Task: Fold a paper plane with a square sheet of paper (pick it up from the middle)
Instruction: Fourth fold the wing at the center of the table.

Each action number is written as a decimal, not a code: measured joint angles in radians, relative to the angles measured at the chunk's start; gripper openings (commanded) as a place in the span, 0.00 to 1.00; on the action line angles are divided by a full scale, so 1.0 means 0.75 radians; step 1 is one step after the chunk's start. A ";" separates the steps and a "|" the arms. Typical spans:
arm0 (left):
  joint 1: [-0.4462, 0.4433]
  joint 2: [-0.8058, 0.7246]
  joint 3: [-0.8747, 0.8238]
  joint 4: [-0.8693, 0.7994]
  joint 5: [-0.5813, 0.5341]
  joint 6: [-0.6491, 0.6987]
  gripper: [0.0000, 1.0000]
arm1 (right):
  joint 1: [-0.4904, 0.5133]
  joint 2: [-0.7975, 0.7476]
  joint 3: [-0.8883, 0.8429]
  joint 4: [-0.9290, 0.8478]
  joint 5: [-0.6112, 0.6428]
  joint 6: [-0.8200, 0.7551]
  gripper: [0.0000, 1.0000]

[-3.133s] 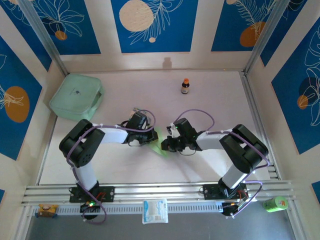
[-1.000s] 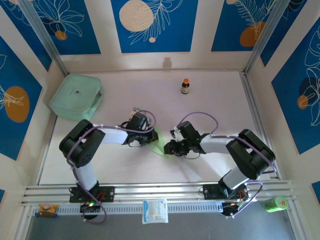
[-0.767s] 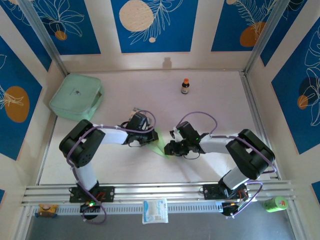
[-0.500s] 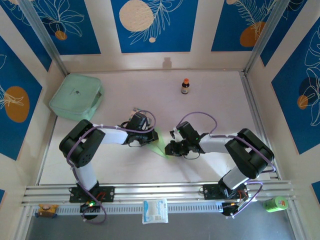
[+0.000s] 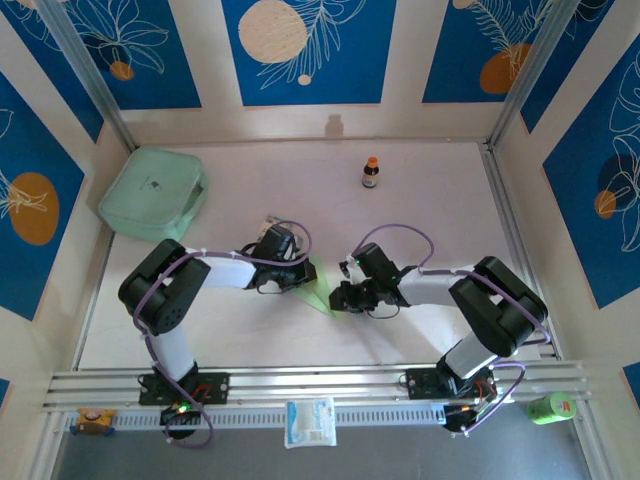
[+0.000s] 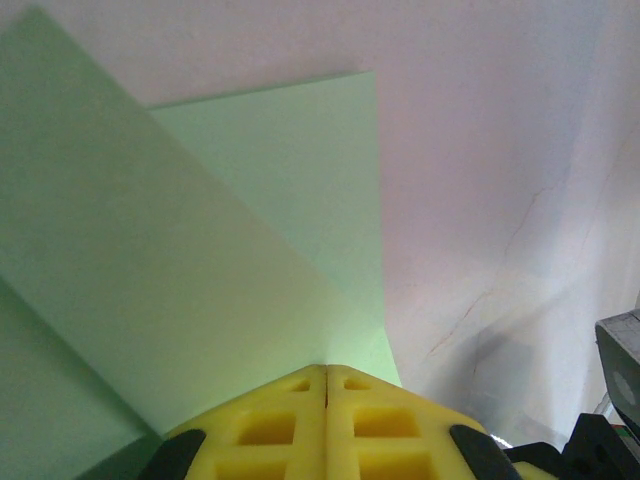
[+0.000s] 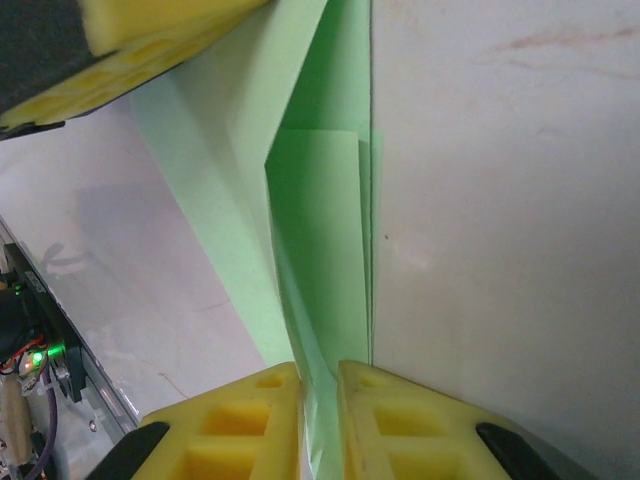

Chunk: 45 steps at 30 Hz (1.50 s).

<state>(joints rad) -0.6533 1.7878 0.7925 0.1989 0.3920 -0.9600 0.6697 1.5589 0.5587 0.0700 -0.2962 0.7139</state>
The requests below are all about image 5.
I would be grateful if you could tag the light green cloth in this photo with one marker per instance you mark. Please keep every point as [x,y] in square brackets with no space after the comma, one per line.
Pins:
[320,295]

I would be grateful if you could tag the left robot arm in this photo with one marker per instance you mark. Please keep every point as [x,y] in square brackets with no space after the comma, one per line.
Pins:
[227,272]

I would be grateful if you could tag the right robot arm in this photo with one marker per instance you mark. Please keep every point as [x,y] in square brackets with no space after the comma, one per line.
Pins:
[425,292]

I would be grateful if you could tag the small printed sachet packet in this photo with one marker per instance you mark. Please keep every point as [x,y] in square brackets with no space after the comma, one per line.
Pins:
[267,222]

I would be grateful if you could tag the brown bottle with orange cap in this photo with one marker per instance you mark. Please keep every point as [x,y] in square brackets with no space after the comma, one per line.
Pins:
[370,176]

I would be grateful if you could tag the white gauze packet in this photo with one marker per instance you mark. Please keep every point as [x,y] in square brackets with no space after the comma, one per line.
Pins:
[310,422]

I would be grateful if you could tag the black controller board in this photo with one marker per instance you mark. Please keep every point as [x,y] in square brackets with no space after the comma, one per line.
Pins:
[175,416]
[462,416]

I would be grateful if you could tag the mint green zipper pouch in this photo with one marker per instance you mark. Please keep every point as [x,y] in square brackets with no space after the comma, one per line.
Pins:
[150,192]

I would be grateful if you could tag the green can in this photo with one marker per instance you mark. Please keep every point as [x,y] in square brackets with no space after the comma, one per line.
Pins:
[550,409]

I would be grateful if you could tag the small orange yellow toy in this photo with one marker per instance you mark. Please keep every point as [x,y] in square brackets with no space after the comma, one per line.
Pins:
[95,420]

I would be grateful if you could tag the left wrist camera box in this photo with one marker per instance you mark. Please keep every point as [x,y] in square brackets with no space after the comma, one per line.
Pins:
[277,242]

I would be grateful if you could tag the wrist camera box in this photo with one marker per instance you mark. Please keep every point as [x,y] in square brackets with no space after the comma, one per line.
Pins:
[375,260]
[277,242]

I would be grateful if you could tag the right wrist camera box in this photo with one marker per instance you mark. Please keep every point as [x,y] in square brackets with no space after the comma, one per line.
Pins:
[375,260]

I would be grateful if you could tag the aluminium mounting rail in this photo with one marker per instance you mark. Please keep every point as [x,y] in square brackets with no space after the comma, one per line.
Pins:
[325,380]

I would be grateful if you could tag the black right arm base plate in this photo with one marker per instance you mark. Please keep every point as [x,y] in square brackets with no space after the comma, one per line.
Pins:
[422,384]

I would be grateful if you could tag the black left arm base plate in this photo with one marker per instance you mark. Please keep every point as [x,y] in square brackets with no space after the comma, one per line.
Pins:
[220,387]

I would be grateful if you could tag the aluminium side rail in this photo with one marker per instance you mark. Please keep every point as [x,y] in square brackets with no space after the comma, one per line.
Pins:
[504,200]

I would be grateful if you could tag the aluminium frame post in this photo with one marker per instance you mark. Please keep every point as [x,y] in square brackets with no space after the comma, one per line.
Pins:
[536,65]
[86,65]

